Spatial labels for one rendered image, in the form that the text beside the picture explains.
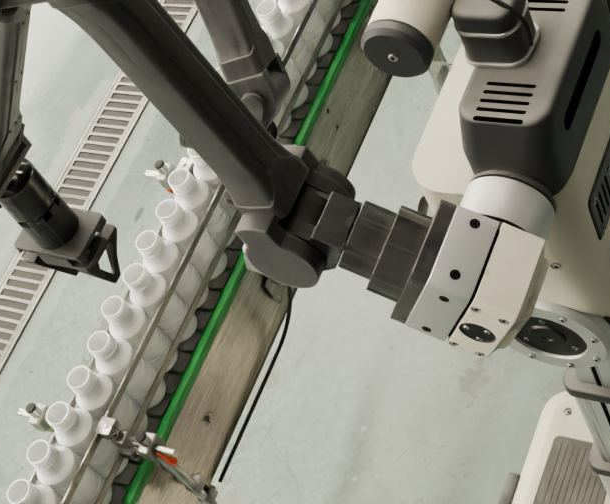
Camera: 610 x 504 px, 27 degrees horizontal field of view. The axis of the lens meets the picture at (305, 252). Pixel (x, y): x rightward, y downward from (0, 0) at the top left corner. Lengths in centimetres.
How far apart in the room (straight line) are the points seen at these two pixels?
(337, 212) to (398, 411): 180
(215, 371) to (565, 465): 80
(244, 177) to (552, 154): 30
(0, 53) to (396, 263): 40
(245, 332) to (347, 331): 108
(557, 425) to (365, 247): 141
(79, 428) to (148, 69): 85
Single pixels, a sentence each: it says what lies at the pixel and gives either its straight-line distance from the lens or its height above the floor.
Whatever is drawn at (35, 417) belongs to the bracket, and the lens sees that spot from 192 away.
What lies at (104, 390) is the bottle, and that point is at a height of 113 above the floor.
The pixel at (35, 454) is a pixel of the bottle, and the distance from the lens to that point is 181.
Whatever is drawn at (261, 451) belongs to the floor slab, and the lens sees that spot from 304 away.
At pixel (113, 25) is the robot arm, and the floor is 188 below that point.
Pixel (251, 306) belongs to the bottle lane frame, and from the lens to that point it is 205.
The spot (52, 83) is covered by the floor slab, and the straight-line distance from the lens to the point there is 419.
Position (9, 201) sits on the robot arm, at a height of 159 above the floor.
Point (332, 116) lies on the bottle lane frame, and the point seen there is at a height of 94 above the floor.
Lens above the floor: 249
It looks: 49 degrees down
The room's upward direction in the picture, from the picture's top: 34 degrees counter-clockwise
